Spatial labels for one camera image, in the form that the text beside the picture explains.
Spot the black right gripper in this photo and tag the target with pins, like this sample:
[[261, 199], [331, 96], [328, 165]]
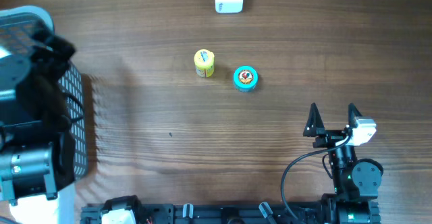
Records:
[[328, 136]]

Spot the teal tin can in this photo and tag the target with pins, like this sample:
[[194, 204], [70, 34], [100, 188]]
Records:
[[245, 78]]

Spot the yellow cylindrical container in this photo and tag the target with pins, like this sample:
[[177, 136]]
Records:
[[204, 61]]

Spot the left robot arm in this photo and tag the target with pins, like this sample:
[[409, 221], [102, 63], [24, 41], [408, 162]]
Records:
[[43, 139]]

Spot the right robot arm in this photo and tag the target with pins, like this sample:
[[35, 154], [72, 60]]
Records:
[[356, 181]]

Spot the grey plastic shopping basket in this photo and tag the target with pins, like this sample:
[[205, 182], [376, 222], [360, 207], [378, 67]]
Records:
[[17, 25]]

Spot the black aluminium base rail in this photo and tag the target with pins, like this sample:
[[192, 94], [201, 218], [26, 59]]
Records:
[[307, 212]]

